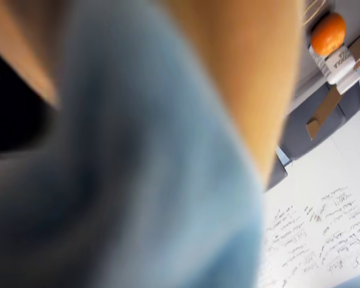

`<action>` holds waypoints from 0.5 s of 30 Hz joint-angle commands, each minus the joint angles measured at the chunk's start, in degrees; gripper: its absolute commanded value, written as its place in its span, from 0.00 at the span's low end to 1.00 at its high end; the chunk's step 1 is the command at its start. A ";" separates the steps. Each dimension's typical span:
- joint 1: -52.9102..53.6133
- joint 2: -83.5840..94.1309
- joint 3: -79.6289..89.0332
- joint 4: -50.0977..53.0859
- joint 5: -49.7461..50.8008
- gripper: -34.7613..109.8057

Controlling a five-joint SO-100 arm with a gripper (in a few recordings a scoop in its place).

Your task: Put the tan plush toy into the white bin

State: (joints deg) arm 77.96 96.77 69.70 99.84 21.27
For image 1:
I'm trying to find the tan plush toy blue ears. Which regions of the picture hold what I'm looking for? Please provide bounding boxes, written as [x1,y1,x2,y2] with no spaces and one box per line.
[0,0,304,288]

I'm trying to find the orange mandarin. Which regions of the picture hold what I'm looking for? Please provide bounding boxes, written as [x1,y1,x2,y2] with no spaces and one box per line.
[310,11,347,56]

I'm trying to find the beige rubber band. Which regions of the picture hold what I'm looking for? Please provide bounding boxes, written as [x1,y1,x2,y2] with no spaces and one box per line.
[302,0,328,24]

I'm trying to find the flat brown cardboard piece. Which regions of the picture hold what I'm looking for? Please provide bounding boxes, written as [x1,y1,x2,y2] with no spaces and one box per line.
[305,86,341,140]

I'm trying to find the grey office chair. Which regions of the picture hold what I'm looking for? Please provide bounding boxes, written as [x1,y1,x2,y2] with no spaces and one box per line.
[277,80,360,184]

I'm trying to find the whiteboard with handwriting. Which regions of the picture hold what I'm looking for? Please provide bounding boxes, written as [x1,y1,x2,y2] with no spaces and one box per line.
[256,101,360,288]

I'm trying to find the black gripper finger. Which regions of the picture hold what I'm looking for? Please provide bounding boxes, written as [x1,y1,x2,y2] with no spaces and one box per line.
[0,46,59,155]

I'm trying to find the white pill bottle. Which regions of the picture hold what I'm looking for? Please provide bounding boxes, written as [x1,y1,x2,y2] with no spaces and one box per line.
[308,44,360,92]

